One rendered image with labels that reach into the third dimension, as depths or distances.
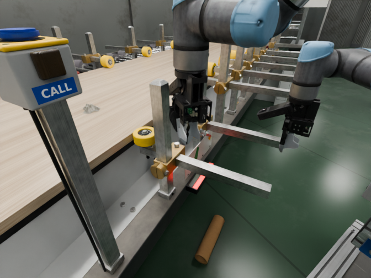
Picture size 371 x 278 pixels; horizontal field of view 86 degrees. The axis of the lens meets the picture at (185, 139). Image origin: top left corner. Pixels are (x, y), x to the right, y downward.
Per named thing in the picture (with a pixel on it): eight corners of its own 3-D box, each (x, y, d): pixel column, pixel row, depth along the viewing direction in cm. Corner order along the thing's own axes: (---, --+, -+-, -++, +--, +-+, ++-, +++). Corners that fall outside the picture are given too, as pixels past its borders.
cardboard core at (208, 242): (225, 218, 133) (207, 259, 110) (223, 225, 137) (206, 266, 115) (213, 213, 136) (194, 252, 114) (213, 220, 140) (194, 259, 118)
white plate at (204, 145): (211, 145, 95) (213, 128, 90) (185, 180, 76) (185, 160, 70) (210, 145, 95) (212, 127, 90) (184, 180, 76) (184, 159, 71)
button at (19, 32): (50, 44, 24) (44, 28, 23) (13, 49, 21) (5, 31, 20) (31, 42, 25) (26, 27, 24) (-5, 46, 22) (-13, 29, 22)
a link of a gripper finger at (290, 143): (294, 159, 69) (302, 137, 64) (276, 155, 71) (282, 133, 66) (295, 155, 71) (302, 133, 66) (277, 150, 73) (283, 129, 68)
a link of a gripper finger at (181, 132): (181, 155, 52) (182, 125, 47) (174, 143, 57) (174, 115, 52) (192, 153, 53) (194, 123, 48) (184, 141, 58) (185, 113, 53)
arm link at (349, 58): (382, 84, 52) (339, 85, 52) (351, 73, 61) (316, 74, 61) (399, 52, 47) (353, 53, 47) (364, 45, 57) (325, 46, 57)
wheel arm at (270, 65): (300, 71, 123) (302, 65, 121) (300, 72, 120) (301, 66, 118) (223, 62, 143) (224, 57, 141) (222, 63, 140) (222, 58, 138)
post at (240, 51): (234, 119, 129) (246, 37, 103) (232, 121, 126) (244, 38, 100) (228, 118, 130) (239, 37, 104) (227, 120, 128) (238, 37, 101)
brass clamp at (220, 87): (233, 86, 100) (234, 76, 98) (224, 95, 91) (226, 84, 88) (221, 85, 103) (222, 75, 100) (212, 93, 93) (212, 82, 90)
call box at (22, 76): (85, 98, 28) (68, 37, 24) (35, 118, 23) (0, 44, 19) (56, 90, 31) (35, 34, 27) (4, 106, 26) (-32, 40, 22)
